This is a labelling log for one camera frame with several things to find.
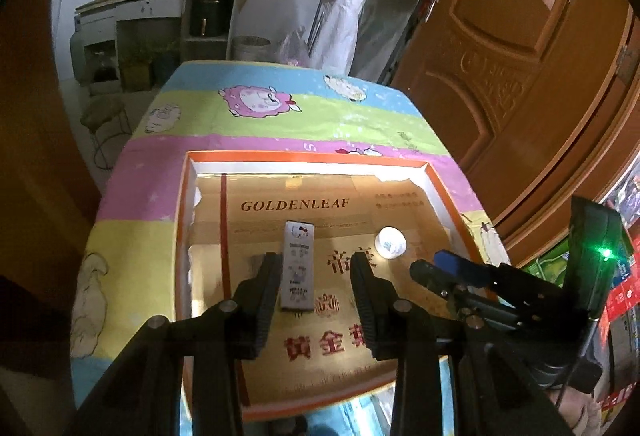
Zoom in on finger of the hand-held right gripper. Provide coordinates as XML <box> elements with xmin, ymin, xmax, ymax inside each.
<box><xmin>433</xmin><ymin>249</ymin><xmax>505</xmax><ymax>290</ymax></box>
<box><xmin>409</xmin><ymin>259</ymin><xmax>482</xmax><ymax>318</ymax></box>

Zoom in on carved wooden door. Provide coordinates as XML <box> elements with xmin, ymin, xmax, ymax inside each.
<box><xmin>390</xmin><ymin>0</ymin><xmax>631</xmax><ymax>267</ymax></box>

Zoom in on white kitchen counter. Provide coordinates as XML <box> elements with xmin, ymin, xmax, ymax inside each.
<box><xmin>75</xmin><ymin>0</ymin><xmax>246</xmax><ymax>82</ymax></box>

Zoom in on cartoon sheep printed blanket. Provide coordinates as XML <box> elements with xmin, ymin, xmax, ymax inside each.
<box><xmin>70</xmin><ymin>60</ymin><xmax>511</xmax><ymax>436</ymax></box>

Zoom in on white bottle cap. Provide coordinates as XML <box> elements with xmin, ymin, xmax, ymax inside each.
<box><xmin>375</xmin><ymin>226</ymin><xmax>408</xmax><ymax>261</ymax></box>

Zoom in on white bucket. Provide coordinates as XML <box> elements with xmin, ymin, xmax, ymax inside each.
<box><xmin>232</xmin><ymin>36</ymin><xmax>271</xmax><ymax>62</ymax></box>

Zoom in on orange-rimmed white box tray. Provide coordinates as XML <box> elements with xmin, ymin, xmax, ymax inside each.
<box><xmin>172</xmin><ymin>148</ymin><xmax>493</xmax><ymax>422</ymax></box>

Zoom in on metal-legged stool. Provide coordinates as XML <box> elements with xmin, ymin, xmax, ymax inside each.
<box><xmin>81</xmin><ymin>96</ymin><xmax>133</xmax><ymax>169</ymax></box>

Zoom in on brown wooden panel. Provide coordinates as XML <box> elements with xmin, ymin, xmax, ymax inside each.
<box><xmin>0</xmin><ymin>0</ymin><xmax>101</xmax><ymax>277</ymax></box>

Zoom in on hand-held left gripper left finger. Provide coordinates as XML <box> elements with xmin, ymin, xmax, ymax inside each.
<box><xmin>75</xmin><ymin>252</ymin><xmax>283</xmax><ymax>436</ymax></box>

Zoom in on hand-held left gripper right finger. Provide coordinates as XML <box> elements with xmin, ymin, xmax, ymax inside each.
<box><xmin>350</xmin><ymin>252</ymin><xmax>571</xmax><ymax>436</ymax></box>

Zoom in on white sack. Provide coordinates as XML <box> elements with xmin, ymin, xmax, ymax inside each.
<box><xmin>310</xmin><ymin>0</ymin><xmax>368</xmax><ymax>72</ymax></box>

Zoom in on black pot with gold trim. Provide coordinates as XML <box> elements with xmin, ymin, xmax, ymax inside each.
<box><xmin>190</xmin><ymin>0</ymin><xmax>231</xmax><ymax>37</ymax></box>

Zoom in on metal poles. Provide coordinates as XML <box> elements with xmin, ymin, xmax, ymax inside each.
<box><xmin>307</xmin><ymin>0</ymin><xmax>341</xmax><ymax>57</ymax></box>

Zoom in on white cartoon print box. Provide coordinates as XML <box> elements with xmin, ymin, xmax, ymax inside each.
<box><xmin>280</xmin><ymin>220</ymin><xmax>316</xmax><ymax>313</ymax></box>

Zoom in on gold printed cardboard sheet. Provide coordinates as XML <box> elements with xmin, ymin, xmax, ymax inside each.
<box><xmin>192</xmin><ymin>173</ymin><xmax>456</xmax><ymax>407</ymax></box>

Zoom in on pink plastic bag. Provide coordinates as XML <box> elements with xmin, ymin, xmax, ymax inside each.
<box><xmin>277</xmin><ymin>28</ymin><xmax>313</xmax><ymax>67</ymax></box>

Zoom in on person's right hand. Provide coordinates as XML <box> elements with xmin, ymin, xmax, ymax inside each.
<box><xmin>547</xmin><ymin>388</ymin><xmax>609</xmax><ymax>436</ymax></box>

